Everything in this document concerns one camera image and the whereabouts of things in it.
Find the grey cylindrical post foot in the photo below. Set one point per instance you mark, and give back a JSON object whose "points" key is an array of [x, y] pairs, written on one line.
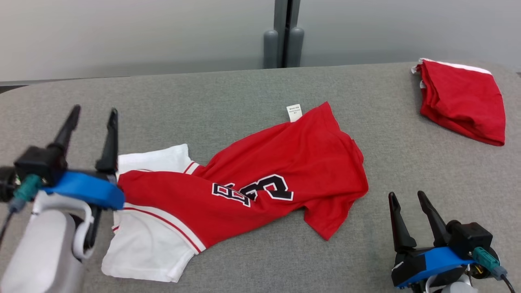
{"points": [[270, 49], [296, 47]]}

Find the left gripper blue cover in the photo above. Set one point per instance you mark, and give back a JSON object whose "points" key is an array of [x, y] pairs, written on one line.
{"points": [[85, 187]]}

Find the grey partition post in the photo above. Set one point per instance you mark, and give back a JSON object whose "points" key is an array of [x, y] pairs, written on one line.
{"points": [[287, 16]]}

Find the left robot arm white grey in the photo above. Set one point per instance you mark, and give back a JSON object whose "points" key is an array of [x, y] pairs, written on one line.
{"points": [[40, 252]]}

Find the plain red garment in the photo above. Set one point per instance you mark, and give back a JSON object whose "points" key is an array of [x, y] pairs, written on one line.
{"points": [[464, 101]]}

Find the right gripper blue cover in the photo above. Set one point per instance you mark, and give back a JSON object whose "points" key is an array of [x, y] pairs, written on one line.
{"points": [[431, 262]]}

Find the red jersey with black number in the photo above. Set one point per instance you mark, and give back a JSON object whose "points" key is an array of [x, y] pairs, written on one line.
{"points": [[293, 162]]}

